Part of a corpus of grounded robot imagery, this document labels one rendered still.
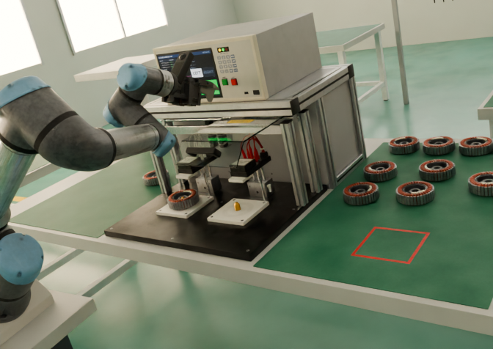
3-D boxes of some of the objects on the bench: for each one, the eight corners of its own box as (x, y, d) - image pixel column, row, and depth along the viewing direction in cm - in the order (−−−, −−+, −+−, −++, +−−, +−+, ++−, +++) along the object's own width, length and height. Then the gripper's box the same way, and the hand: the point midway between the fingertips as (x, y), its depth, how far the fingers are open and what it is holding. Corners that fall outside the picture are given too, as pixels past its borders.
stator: (385, 166, 194) (384, 157, 193) (404, 175, 184) (403, 165, 183) (358, 177, 191) (356, 166, 190) (375, 185, 181) (374, 175, 180)
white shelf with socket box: (150, 163, 261) (122, 70, 246) (101, 160, 283) (72, 75, 268) (196, 136, 286) (174, 50, 271) (147, 136, 309) (125, 57, 293)
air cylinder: (213, 193, 201) (210, 179, 199) (198, 191, 206) (194, 178, 204) (221, 187, 205) (218, 174, 203) (207, 186, 209) (203, 173, 207)
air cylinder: (267, 197, 186) (264, 183, 185) (249, 196, 191) (246, 182, 189) (275, 191, 190) (271, 177, 188) (257, 190, 195) (254, 176, 193)
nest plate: (243, 226, 170) (243, 222, 170) (207, 221, 179) (206, 218, 179) (269, 204, 181) (268, 201, 181) (234, 201, 190) (233, 198, 190)
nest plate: (187, 218, 185) (186, 215, 184) (156, 214, 194) (155, 211, 193) (213, 199, 196) (213, 196, 195) (183, 196, 205) (183, 193, 204)
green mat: (488, 309, 113) (488, 309, 113) (252, 266, 150) (252, 265, 150) (556, 144, 182) (556, 144, 181) (383, 142, 218) (383, 142, 218)
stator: (185, 212, 187) (183, 202, 186) (163, 210, 194) (160, 200, 192) (205, 198, 195) (203, 188, 194) (183, 196, 202) (180, 186, 200)
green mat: (97, 237, 191) (97, 237, 191) (5, 221, 228) (5, 221, 228) (248, 141, 259) (248, 141, 259) (158, 140, 296) (158, 140, 296)
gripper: (152, 102, 160) (200, 110, 177) (178, 100, 154) (226, 109, 171) (153, 72, 160) (201, 83, 177) (180, 70, 154) (227, 81, 171)
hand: (211, 86), depth 173 cm, fingers open, 3 cm apart
